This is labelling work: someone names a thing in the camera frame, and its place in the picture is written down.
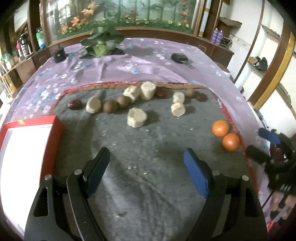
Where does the orange tangerine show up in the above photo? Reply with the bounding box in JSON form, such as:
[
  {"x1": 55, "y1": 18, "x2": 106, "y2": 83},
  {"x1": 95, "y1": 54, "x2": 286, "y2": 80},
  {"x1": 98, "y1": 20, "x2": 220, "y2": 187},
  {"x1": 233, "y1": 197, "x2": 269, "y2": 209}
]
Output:
[
  {"x1": 221, "y1": 133, "x2": 240, "y2": 152},
  {"x1": 212, "y1": 120, "x2": 230, "y2": 137}
]

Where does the person right hand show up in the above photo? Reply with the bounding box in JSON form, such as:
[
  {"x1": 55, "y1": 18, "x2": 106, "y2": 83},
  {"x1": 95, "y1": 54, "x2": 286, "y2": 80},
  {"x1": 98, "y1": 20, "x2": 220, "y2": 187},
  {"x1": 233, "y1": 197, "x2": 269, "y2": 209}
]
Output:
[{"x1": 269, "y1": 191, "x2": 296, "y2": 220}]

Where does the red white box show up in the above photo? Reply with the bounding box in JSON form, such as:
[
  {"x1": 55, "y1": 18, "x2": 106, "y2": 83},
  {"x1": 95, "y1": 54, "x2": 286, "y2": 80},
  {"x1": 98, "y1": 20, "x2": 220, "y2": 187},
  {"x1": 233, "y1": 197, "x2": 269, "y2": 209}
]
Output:
[{"x1": 1, "y1": 115, "x2": 64, "y2": 237}]

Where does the dark red jujube right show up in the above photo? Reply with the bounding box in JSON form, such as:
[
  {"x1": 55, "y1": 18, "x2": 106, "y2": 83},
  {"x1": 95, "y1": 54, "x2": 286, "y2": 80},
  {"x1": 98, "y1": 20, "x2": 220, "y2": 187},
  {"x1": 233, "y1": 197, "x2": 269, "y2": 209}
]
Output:
[{"x1": 196, "y1": 93, "x2": 208, "y2": 102}]

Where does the dark red jujube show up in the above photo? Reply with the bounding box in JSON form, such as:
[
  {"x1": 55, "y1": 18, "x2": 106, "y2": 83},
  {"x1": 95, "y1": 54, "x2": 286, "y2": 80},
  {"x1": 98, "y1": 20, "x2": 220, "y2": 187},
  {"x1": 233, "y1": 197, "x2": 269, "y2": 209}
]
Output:
[
  {"x1": 154, "y1": 87, "x2": 167, "y2": 98},
  {"x1": 196, "y1": 93, "x2": 208, "y2": 102},
  {"x1": 67, "y1": 99, "x2": 83, "y2": 110}
]

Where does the grey felt mat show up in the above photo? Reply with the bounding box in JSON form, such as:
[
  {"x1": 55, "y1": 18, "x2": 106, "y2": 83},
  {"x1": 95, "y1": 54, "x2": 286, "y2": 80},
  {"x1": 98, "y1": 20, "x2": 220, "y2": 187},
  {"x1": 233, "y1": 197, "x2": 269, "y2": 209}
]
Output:
[{"x1": 53, "y1": 89, "x2": 248, "y2": 240}]

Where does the white chunk small lower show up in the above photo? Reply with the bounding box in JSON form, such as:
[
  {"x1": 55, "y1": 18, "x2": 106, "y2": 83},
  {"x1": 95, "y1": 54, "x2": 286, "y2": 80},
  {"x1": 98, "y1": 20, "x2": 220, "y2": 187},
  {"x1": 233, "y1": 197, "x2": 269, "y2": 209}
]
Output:
[{"x1": 171, "y1": 102, "x2": 186, "y2": 117}]

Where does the white chunk small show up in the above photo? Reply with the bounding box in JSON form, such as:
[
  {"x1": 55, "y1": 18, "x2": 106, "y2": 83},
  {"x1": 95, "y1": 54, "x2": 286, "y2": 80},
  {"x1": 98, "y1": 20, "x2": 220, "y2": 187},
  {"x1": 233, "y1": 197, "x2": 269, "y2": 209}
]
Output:
[
  {"x1": 171, "y1": 102, "x2": 186, "y2": 117},
  {"x1": 173, "y1": 92, "x2": 185, "y2": 103}
]

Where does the small brown round fruit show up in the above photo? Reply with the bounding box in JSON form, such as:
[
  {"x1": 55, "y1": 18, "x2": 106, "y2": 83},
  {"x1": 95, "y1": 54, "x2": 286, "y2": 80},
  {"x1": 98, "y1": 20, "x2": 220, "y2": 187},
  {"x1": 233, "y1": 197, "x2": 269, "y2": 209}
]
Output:
[{"x1": 185, "y1": 88, "x2": 196, "y2": 98}]

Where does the white chunk small upper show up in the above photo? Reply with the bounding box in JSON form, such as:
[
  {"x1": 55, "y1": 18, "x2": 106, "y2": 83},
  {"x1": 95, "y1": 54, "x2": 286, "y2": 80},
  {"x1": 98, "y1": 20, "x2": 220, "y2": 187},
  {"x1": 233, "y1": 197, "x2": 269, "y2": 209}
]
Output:
[{"x1": 173, "y1": 92, "x2": 185, "y2": 103}]

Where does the dark red jujube left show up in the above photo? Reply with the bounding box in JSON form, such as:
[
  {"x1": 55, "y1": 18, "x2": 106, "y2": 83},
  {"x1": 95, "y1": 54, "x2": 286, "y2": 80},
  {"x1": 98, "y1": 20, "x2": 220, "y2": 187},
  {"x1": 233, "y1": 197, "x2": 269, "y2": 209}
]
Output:
[{"x1": 67, "y1": 99, "x2": 83, "y2": 110}]

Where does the dark red jujube middle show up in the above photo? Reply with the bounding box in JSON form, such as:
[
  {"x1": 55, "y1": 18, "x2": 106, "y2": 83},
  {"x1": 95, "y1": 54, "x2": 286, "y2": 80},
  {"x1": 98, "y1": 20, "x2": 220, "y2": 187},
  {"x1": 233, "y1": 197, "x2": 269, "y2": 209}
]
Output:
[{"x1": 154, "y1": 87, "x2": 167, "y2": 98}]

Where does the white sugarcane chunk left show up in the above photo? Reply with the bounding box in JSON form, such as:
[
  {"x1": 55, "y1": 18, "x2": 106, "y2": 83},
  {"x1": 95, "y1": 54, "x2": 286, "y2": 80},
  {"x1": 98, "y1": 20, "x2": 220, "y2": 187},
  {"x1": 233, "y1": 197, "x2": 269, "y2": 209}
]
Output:
[{"x1": 86, "y1": 96, "x2": 102, "y2": 114}]

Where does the purple bottle left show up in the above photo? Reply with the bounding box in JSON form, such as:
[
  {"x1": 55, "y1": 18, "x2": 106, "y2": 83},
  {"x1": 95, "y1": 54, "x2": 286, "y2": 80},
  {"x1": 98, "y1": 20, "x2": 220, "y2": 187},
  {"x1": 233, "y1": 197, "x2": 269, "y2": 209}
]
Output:
[{"x1": 210, "y1": 28, "x2": 219, "y2": 44}]

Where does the purple bottle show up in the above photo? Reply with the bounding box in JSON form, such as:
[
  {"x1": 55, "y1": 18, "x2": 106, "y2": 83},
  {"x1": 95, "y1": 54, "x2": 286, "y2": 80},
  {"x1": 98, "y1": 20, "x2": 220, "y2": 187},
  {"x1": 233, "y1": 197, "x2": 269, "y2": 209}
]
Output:
[
  {"x1": 210, "y1": 28, "x2": 219, "y2": 44},
  {"x1": 215, "y1": 30, "x2": 224, "y2": 46}
]

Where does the purple bottle right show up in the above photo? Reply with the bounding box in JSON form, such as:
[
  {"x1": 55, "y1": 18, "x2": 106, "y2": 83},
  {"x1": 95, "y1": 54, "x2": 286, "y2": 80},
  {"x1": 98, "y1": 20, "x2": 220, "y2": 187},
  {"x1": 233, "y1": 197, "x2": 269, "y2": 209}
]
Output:
[{"x1": 215, "y1": 30, "x2": 224, "y2": 46}]

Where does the brown round fruit large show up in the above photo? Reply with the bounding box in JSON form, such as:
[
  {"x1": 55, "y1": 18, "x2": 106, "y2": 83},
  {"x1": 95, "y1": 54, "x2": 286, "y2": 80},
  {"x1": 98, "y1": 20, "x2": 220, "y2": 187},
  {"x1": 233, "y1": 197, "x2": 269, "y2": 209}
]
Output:
[{"x1": 103, "y1": 99, "x2": 118, "y2": 114}]

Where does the white chunk front large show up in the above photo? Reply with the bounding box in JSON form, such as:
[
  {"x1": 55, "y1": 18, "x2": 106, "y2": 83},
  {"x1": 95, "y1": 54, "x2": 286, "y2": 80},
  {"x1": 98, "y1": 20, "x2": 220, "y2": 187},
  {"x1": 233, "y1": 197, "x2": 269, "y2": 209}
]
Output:
[{"x1": 127, "y1": 108, "x2": 147, "y2": 128}]

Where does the black tape measure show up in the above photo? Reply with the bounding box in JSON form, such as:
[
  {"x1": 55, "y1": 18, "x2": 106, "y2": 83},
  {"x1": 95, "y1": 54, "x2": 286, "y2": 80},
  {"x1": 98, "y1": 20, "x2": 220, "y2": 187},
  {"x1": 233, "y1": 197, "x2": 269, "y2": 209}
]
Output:
[{"x1": 171, "y1": 53, "x2": 194, "y2": 69}]

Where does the white chunk tall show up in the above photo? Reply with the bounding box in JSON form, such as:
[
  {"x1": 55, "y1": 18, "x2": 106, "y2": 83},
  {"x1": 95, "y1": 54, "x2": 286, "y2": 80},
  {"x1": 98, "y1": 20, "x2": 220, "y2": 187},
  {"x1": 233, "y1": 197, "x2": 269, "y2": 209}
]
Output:
[{"x1": 140, "y1": 81, "x2": 156, "y2": 101}]

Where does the white chunk tilted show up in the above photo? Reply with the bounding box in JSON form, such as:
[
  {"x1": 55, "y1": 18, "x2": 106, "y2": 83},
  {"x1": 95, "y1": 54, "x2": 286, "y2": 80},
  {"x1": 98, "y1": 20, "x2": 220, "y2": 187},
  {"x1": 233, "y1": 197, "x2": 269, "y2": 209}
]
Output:
[{"x1": 123, "y1": 85, "x2": 141, "y2": 103}]

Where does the purple floral tablecloth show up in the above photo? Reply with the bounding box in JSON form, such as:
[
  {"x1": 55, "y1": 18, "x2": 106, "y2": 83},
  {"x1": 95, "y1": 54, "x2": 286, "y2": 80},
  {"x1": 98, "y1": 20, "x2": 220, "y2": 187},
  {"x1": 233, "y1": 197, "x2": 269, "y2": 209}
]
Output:
[{"x1": 4, "y1": 37, "x2": 273, "y2": 209}]

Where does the black cylinder device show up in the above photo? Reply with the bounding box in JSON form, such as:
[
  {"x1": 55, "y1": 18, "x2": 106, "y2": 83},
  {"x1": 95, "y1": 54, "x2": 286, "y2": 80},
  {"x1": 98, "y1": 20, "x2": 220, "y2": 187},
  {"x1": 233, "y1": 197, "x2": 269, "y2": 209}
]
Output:
[{"x1": 53, "y1": 48, "x2": 67, "y2": 63}]

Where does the black thermos flask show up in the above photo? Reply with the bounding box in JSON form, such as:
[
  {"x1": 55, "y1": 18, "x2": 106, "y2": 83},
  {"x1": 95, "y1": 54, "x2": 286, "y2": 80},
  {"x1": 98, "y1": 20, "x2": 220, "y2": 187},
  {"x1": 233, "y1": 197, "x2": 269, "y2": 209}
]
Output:
[{"x1": 19, "y1": 33, "x2": 32, "y2": 57}]

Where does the green bok choy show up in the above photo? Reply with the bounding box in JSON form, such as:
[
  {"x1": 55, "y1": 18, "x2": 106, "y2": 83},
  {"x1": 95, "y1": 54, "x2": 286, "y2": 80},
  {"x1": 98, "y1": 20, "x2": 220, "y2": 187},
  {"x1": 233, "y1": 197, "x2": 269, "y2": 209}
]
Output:
[{"x1": 77, "y1": 27, "x2": 125, "y2": 59}]

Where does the green white bottle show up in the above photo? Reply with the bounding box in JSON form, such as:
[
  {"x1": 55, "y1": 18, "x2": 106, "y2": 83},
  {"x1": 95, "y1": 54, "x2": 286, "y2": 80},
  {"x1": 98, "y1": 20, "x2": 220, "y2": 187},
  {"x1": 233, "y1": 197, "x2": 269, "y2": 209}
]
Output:
[{"x1": 36, "y1": 27, "x2": 46, "y2": 49}]

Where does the flower painted glass panel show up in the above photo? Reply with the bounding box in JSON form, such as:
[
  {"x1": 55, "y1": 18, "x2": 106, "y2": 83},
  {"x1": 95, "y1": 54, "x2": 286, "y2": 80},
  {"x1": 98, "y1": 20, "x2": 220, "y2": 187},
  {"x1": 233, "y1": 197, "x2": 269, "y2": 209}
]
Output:
[{"x1": 40, "y1": 0, "x2": 200, "y2": 43}]

